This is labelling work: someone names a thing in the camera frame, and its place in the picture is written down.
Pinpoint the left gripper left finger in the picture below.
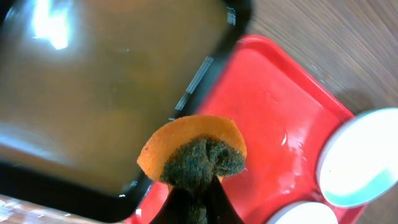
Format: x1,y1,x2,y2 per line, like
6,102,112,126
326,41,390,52
150,188,192,224

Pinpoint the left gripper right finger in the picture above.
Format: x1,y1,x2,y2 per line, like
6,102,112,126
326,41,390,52
205,176,244,224

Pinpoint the orange green sponge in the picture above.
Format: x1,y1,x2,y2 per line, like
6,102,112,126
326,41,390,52
137,115,247,223

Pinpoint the white plate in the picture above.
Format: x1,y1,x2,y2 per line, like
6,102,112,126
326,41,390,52
316,108,397,208
266,201,338,224

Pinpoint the red plastic tray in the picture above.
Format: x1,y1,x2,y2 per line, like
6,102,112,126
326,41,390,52
129,35,362,224

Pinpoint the black water tray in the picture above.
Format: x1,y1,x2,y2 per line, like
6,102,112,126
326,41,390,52
1,0,252,223

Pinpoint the white plate top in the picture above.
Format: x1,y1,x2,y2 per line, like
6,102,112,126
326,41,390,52
316,108,397,208

